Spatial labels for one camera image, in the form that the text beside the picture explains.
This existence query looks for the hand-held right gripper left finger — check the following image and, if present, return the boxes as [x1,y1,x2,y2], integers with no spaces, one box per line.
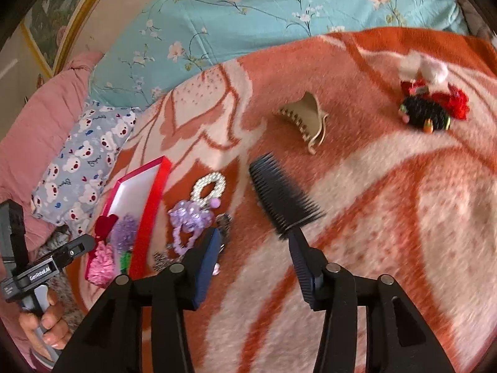
[50,227,224,373]

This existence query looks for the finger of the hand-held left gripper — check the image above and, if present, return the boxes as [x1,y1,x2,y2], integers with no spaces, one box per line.
[38,234,97,272]

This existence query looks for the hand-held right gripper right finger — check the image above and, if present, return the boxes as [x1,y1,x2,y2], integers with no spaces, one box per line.
[287,227,457,373]

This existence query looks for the clear crystal bracelet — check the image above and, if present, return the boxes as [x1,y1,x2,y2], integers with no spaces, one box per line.
[152,243,183,273]

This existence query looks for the purple beaded hair tie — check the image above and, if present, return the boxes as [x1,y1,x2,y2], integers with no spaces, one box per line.
[168,198,215,258]

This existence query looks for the white pearl hair tie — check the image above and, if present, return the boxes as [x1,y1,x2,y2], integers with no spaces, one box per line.
[189,172,227,207]

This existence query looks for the red shallow box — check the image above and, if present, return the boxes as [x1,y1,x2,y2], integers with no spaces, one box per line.
[84,155,172,289]

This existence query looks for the black comb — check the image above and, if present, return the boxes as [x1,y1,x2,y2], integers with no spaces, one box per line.
[248,153,327,242]

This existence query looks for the beige hair claw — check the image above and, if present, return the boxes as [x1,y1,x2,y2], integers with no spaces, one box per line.
[276,91,330,155]

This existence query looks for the person's left hand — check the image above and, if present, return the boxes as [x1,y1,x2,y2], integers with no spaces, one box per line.
[18,291,73,352]

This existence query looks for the pink lace scrunchie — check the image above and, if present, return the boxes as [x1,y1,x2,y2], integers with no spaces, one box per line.
[86,241,118,285]

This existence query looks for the red velvet hair bow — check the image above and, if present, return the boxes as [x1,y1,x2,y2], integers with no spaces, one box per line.
[94,214,119,242]

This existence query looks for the purple lace scrunchie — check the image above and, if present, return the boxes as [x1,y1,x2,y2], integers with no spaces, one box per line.
[110,214,139,252]

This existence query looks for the bear print pillow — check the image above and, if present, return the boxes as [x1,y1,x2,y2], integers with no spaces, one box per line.
[30,101,137,228]

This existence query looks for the orange and white blanket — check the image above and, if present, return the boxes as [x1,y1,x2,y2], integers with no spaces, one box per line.
[70,27,497,373]

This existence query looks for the pink quilt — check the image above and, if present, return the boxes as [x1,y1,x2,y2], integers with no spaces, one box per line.
[0,51,105,370]

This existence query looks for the small red hair ornament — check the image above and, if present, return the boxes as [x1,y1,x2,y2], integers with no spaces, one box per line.
[400,95,452,135]

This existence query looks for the red ribbon hair clip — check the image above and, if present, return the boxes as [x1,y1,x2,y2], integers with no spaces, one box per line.
[400,79,470,122]

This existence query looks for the gold framed painting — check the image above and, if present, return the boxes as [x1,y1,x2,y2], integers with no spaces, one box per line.
[19,0,122,80]

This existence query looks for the white fluffy hair clip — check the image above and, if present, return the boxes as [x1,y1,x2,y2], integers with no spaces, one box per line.
[400,53,450,86]

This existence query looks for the blue floral bed sheet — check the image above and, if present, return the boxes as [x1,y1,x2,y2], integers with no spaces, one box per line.
[89,0,470,111]

